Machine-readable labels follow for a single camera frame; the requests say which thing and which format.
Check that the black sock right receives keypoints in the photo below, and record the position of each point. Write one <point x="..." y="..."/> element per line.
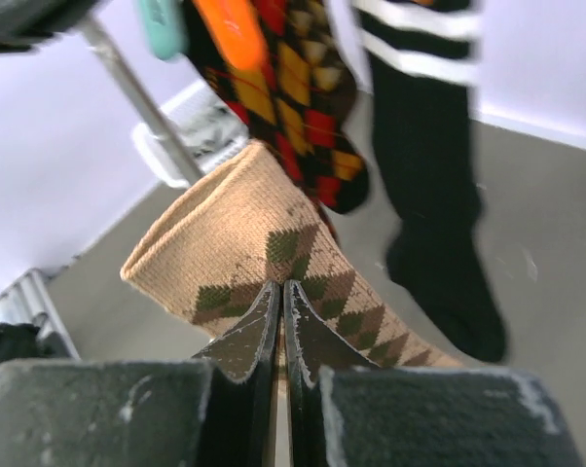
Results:
<point x="422" y="57"/>

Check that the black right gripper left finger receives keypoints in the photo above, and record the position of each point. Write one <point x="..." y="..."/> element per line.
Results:
<point x="215" y="409"/>

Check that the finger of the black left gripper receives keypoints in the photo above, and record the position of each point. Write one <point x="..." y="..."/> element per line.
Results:
<point x="26" y="24"/>

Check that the white drying rack stand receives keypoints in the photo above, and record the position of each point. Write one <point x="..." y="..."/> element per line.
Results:
<point x="181" y="140"/>

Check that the tan brown argyle sock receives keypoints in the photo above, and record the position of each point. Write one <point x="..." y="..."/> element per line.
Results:
<point x="206" y="258"/>

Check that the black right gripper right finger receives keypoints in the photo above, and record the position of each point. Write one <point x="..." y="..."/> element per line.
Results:
<point x="347" y="411"/>

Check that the teal clothes peg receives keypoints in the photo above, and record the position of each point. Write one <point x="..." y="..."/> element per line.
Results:
<point x="164" y="26"/>

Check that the orange clothes peg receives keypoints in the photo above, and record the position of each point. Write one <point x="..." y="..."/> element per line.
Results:
<point x="235" y="30"/>

